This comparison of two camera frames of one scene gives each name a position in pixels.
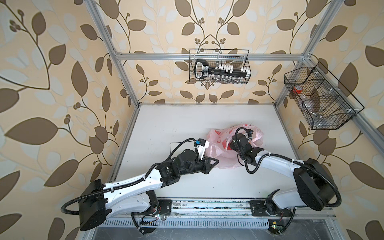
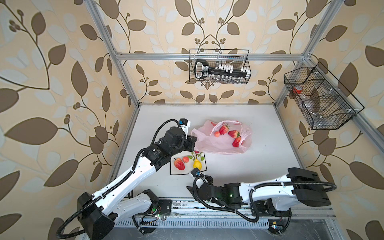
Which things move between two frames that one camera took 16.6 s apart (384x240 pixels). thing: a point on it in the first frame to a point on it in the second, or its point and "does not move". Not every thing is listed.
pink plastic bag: (219, 142) to (207, 143)
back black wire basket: (219, 66) does not move
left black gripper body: (196, 166) to (184, 144)
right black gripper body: (233, 147) to (195, 191)
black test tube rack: (220, 72) does not move
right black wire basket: (325, 105) does not move
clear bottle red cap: (310, 103) does not move
